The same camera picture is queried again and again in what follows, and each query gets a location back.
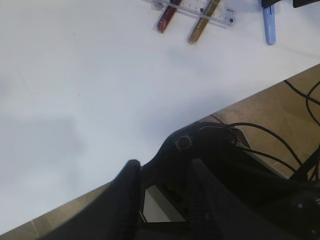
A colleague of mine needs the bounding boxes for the gold glitter pen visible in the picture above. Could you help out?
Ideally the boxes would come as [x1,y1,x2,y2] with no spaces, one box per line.
[187,0,220,44]

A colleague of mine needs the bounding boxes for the red glitter pen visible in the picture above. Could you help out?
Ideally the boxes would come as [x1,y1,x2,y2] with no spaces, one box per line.
[152,0,177,34]

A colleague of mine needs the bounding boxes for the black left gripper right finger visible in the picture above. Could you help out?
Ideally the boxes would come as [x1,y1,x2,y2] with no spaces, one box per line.
[188,157,320,240]

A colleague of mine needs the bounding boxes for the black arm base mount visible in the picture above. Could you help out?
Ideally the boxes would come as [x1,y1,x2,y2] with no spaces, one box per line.
[136,122,320,240]

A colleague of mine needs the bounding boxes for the black floor cables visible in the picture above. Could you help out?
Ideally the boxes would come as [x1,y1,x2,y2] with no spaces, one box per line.
[209,79,320,181]

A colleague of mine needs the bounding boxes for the clear plastic ruler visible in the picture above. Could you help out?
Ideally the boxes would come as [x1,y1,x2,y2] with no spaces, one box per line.
[148,0,237,27]

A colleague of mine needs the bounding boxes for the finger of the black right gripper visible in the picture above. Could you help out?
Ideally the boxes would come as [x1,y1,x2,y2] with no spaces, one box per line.
[292,0,320,8]
[261,0,281,8]

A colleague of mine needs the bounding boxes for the blue scissors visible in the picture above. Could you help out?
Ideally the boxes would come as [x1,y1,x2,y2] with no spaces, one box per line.
[262,4,276,46]

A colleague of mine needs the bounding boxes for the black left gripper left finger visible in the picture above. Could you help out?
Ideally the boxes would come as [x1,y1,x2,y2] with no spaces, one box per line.
[41,160,141,240]

